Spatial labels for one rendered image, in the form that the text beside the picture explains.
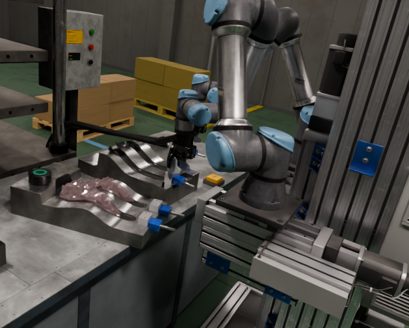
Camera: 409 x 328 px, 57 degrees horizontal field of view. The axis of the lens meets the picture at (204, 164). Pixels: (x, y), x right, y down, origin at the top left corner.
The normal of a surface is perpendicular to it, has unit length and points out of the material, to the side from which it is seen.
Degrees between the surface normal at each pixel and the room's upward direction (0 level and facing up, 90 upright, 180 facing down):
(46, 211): 90
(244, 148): 67
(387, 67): 90
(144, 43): 90
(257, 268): 90
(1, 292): 0
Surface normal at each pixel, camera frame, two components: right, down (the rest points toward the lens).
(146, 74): -0.52, 0.24
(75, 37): 0.85, 0.31
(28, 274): 0.15, -0.92
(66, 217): -0.23, 0.33
